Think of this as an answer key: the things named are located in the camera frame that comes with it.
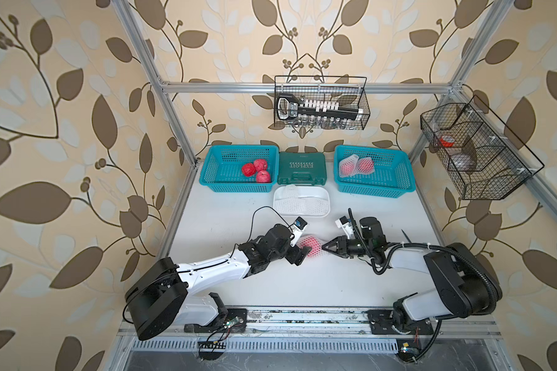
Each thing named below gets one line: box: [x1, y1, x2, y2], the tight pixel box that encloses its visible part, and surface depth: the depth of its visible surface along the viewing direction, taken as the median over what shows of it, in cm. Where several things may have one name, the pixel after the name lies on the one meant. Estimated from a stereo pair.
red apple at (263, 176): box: [256, 170, 271, 184], surface depth 109 cm
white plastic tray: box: [273, 185, 332, 218], surface depth 101 cm
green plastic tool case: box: [276, 151, 327, 186], surface depth 114 cm
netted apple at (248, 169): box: [241, 162, 257, 177], surface depth 114 cm
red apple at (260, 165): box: [253, 158, 268, 172], surface depth 114 cm
